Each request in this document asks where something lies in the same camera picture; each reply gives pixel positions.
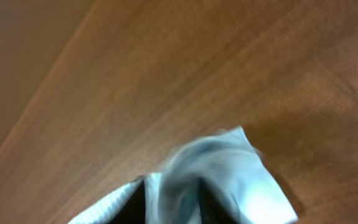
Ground light blue striped baby pants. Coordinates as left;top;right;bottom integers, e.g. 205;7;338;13
72;127;298;223

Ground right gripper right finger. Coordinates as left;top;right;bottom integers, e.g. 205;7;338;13
198;180;238;224

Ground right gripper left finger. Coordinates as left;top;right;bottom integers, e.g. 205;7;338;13
108;180;146;224

